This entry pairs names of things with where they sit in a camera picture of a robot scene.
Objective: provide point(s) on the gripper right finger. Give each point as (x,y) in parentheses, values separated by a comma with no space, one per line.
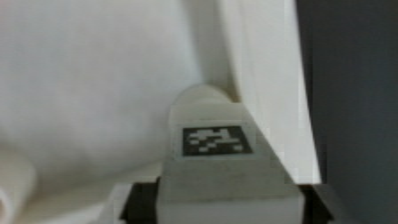
(323,211)

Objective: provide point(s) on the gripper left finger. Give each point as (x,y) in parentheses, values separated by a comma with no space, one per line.
(130,206)

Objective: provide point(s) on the white table leg with tag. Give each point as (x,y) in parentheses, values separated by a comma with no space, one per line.
(224,183)

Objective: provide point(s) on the white square table top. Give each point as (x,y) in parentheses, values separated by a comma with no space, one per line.
(99,58)

